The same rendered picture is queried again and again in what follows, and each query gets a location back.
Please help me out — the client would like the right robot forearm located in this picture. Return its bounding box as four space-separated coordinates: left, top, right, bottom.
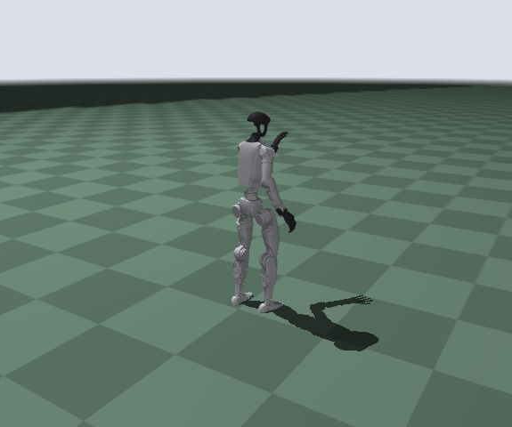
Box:
266 177 285 213

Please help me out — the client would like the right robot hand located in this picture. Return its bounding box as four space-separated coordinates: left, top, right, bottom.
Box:
276 207 297 233

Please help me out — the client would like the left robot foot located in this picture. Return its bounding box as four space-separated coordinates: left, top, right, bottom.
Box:
232 293 253 305

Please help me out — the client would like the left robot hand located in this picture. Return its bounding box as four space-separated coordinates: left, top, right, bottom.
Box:
271 132 289 153

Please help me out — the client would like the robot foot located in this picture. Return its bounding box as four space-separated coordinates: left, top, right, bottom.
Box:
232 293 253 305
258 301 283 313

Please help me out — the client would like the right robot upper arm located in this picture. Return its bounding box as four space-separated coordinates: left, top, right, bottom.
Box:
259 145 275 189

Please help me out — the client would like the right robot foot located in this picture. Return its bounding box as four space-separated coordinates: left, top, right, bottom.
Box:
258 301 283 313

